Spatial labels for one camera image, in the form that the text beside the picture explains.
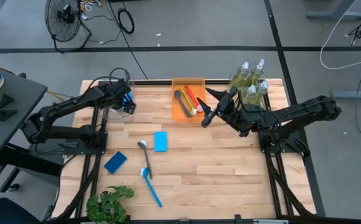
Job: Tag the clear soap bottle yellow liquid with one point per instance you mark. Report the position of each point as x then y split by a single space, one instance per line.
251 91
255 74
263 87
240 77

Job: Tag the grey desk foot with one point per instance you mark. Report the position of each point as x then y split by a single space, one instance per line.
336 14
354 94

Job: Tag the red dish brush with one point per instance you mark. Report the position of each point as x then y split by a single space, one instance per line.
190 95

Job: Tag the black aluminium table frame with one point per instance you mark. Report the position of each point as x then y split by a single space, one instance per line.
155 82

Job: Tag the clear plastic bin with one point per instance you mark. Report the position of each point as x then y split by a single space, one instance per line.
231 88
115 115

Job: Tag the dark blue chair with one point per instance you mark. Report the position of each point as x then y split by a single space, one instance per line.
3 213

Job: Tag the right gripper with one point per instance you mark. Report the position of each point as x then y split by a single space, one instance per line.
235 113

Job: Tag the green leafy plant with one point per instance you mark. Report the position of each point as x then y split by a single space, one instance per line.
105 205

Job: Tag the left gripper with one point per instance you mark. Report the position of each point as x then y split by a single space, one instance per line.
118 90

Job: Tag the grey side table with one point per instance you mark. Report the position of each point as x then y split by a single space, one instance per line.
21 87

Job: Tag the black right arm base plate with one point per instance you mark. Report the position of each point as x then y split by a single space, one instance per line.
263 147

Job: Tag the orange plastic bin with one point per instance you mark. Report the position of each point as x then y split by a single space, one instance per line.
177 115

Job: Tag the black floor fan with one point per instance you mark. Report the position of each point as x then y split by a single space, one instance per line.
65 16

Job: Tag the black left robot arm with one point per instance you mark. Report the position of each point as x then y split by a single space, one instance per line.
74 102

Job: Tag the black triangular part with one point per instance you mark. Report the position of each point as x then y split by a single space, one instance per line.
4 114
4 101

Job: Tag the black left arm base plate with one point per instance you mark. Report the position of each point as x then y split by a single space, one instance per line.
74 151

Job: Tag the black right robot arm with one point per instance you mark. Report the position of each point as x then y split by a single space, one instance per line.
308 109

